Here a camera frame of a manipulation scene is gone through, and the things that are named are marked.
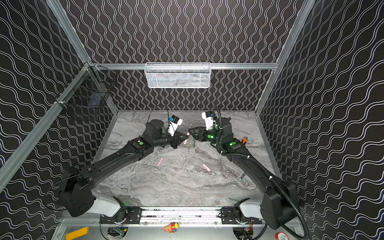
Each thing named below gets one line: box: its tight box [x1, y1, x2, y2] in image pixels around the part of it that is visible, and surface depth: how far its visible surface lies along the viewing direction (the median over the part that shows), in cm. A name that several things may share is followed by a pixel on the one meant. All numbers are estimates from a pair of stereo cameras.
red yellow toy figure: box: [164, 222, 180, 233], surface depth 70 cm
